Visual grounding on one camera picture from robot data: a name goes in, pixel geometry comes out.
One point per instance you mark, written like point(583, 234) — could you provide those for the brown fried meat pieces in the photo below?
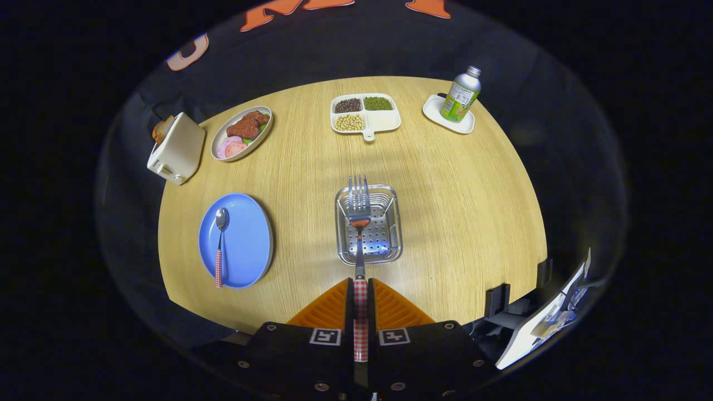
point(245, 125)

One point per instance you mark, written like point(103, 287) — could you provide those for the yellow soybeans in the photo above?
point(350, 122)

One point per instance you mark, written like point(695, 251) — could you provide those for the black table clamp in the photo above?
point(543, 273)
point(496, 301)

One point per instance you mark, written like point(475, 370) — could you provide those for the divided white bean dish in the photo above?
point(381, 118)

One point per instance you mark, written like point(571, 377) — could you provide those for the oval white food dish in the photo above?
point(262, 139)

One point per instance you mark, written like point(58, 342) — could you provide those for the green label metal bottle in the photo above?
point(459, 97)

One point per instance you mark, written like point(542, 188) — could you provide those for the dark red beans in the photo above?
point(348, 105)

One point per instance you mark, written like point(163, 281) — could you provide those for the pink ham slices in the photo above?
point(231, 147)

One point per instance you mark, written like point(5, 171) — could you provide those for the toasted bread slice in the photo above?
point(161, 129)

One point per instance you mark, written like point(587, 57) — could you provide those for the green mung beans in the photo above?
point(378, 103)

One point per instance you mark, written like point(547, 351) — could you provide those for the small square white dish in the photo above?
point(433, 108)

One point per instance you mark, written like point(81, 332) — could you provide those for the perforated metal basket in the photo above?
point(390, 234)

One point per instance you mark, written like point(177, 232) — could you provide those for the cream white toaster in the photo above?
point(178, 147)

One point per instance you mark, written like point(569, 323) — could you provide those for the blue round plate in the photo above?
point(248, 239)

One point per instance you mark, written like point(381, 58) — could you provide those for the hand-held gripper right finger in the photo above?
point(423, 362)

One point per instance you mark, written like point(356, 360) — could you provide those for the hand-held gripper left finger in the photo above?
point(312, 362)

